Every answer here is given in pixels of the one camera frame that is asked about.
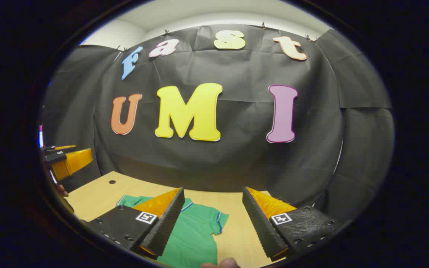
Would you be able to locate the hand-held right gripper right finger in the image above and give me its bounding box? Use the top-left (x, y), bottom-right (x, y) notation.
top-left (242, 187), bottom-right (343, 262)

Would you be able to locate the row of backdrop clips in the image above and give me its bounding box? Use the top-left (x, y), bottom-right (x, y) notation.
top-left (115, 22), bottom-right (317, 52)

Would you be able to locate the black backdrop cloth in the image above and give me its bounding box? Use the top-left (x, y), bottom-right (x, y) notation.
top-left (41, 24), bottom-right (394, 224)

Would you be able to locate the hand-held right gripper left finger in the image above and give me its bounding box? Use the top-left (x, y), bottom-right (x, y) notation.
top-left (87, 187), bottom-right (185, 260)

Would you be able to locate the green T-shirt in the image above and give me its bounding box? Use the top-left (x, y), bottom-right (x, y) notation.
top-left (116, 195), bottom-right (229, 268)

